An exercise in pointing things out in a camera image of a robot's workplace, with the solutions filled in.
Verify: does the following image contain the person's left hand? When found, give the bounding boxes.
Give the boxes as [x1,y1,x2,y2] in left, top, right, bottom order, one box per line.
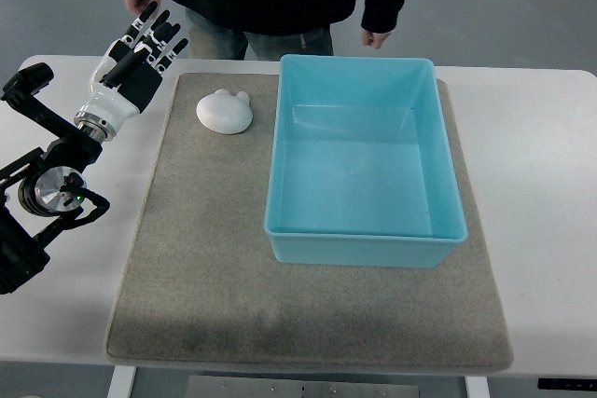
[361,29,392,49]

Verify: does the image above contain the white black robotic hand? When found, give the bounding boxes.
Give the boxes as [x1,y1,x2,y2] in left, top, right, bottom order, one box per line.
[74,1,188,144]

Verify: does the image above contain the white toy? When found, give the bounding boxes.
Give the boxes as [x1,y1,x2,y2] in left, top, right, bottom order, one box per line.
[196,89,253,135]

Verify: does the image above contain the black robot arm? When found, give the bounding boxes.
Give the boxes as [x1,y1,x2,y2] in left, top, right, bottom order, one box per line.
[1,62,110,295]

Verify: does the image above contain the blue plastic box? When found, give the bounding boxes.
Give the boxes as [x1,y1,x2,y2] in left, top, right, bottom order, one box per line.
[264,55,468,268]

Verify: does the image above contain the grey felt mat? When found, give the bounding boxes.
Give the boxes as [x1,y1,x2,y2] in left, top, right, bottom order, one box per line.
[104,74,513,374]

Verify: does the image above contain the black table control panel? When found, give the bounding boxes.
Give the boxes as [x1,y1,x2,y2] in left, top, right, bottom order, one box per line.
[537,377,597,392]

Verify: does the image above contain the metal table frame plate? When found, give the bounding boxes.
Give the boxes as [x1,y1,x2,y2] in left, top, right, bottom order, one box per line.
[186,376,421,398]

